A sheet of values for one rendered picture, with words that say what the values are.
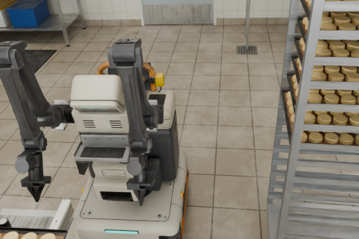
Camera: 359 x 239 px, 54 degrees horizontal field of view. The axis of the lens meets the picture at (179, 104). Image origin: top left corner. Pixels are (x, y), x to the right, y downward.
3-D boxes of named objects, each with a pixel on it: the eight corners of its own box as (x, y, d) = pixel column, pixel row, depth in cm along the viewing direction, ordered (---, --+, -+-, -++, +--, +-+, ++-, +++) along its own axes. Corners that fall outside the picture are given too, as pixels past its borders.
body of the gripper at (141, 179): (151, 188, 135) (151, 169, 134) (125, 188, 136) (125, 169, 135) (155, 183, 141) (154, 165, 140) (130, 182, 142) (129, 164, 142)
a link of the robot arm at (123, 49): (143, 27, 121) (115, 28, 122) (137, 49, 111) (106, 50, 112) (158, 118, 151) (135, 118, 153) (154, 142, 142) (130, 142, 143)
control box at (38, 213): (69, 241, 135) (60, 217, 127) (10, 238, 138) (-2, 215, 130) (72, 233, 138) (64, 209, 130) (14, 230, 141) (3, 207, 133)
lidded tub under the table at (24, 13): (11, 28, 476) (5, 9, 462) (26, 16, 514) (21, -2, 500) (38, 27, 472) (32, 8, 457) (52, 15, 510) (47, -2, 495)
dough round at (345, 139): (345, 146, 134) (346, 142, 132) (335, 139, 137) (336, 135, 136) (356, 143, 135) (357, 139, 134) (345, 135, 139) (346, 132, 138)
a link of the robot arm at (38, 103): (26, 30, 125) (-1, 31, 127) (9, 53, 116) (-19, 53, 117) (63, 118, 156) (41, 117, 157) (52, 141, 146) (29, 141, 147)
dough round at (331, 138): (335, 145, 134) (336, 142, 133) (322, 141, 137) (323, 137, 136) (338, 138, 138) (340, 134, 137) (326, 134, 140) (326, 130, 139)
